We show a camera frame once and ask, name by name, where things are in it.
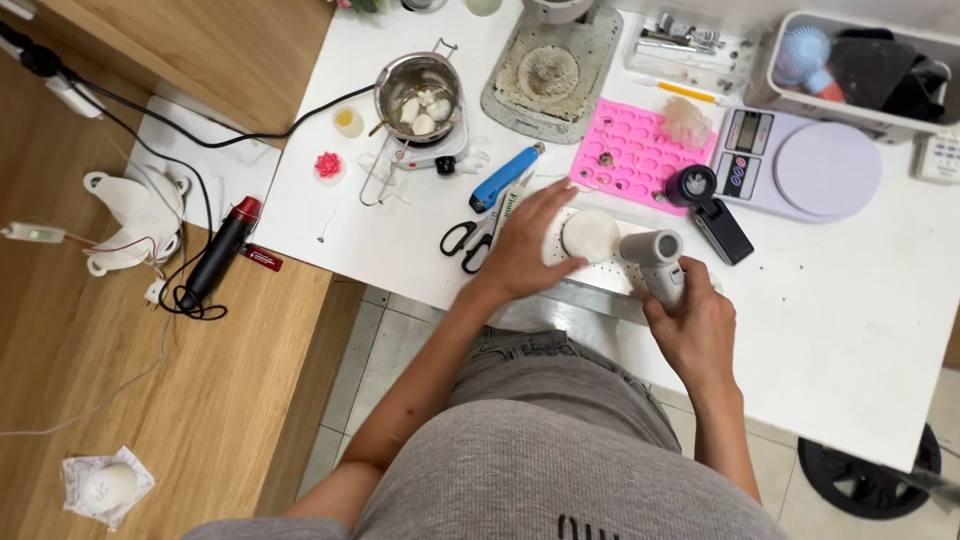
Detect black handheld fan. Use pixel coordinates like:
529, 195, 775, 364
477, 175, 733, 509
664, 164, 756, 267

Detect grey metal plate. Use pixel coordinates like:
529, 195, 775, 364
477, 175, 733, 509
495, 280, 655, 328

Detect white round wax disc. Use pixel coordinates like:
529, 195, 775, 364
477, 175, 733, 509
561, 208, 623, 265

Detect pink silicone mold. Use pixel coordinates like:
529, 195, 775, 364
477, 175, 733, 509
568, 96, 719, 219

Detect white kitchen scale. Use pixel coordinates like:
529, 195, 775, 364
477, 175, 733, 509
708, 106, 885, 225

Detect clear box of metal tools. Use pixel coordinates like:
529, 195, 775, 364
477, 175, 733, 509
623, 10, 756, 96

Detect white paper sheet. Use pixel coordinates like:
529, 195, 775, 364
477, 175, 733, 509
123, 93, 283, 235

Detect black chair base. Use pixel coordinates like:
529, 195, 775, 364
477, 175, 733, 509
796, 423, 943, 522

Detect person's right hand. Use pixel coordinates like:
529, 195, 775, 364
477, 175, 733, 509
641, 255, 741, 393

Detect black power cable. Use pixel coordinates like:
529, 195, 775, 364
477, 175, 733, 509
0, 21, 378, 151

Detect grey wax-stained machine base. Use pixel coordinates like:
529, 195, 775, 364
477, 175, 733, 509
480, 3, 625, 146

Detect white remote control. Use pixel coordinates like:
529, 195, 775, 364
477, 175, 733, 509
915, 130, 960, 186

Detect white inline cable switch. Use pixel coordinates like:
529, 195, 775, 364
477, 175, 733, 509
0, 221, 68, 246

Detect red lighter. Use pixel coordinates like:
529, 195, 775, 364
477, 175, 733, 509
240, 243, 285, 273

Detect clear crumpled plastic piece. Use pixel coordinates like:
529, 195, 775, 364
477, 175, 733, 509
660, 95, 714, 150

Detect black red heat gun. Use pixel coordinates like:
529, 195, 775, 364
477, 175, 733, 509
153, 195, 264, 324

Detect white perforated board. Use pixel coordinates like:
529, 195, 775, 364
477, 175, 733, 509
525, 201, 723, 303

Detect person's left hand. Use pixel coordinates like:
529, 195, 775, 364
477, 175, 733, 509
474, 178, 595, 305

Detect pink flower candle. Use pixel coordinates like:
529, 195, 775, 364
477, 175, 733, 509
312, 150, 347, 186

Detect white bin with items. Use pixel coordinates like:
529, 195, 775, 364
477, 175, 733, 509
744, 9, 960, 145

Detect white electric hot plate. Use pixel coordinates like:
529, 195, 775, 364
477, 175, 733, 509
385, 112, 473, 176

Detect person's grey ribbed shirt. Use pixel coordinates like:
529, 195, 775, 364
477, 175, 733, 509
180, 397, 790, 540

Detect person's grey shorts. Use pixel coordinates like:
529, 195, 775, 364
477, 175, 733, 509
448, 326, 685, 455

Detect white handheld blower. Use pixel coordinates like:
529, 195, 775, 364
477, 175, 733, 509
618, 228, 688, 313

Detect orange pen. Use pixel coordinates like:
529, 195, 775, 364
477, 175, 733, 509
636, 78, 727, 107

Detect small yellow wax cup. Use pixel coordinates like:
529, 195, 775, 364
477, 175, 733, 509
331, 105, 366, 141

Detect blue stick lighter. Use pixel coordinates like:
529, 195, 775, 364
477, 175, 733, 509
468, 141, 547, 215

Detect black handled scissors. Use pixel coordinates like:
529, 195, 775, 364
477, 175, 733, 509
439, 208, 513, 276

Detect steel pot with wire handle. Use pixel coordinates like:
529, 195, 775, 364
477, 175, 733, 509
357, 37, 465, 208

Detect white silicone mold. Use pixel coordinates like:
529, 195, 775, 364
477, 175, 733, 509
81, 170, 192, 278

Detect white power strip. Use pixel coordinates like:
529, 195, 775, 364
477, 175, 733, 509
0, 31, 108, 121

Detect white egg candle on wrap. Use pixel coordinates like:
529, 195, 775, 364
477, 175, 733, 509
61, 445, 157, 534

